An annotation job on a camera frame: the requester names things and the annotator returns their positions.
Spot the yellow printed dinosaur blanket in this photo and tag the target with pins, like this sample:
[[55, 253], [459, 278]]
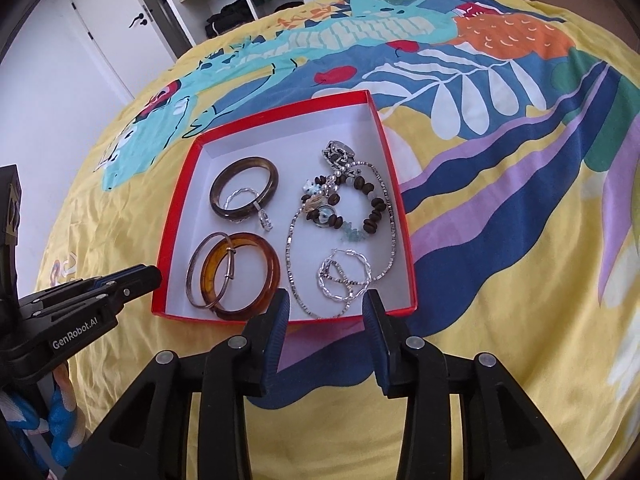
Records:
[[500, 210]]

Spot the thin silver bangle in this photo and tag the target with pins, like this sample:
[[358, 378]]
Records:
[[190, 275]]

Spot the dark folded clothes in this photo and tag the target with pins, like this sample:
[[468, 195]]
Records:
[[230, 17]]

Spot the small silver charm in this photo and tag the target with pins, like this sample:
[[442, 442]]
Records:
[[265, 219]]

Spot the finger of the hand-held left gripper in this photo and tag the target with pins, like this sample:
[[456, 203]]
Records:
[[135, 282], [70, 292]]

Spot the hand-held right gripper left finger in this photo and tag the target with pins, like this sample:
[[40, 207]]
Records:
[[277, 325]]

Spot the dark brown bangle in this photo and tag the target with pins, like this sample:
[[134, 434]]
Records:
[[217, 205]]

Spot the red jewelry box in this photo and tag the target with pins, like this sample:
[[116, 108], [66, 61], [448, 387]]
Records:
[[280, 130]]

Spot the twisted silver hoop earring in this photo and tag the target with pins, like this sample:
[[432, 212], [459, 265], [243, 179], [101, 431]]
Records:
[[345, 294], [235, 197], [320, 280]]

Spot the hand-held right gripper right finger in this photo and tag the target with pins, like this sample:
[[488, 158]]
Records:
[[375, 335]]

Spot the amber resin bangle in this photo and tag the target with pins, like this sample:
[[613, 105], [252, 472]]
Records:
[[270, 270]]

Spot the person's left forearm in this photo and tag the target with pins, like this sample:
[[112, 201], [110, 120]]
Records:
[[62, 420]]

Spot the white door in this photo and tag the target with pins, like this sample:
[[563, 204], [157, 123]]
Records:
[[115, 50]]

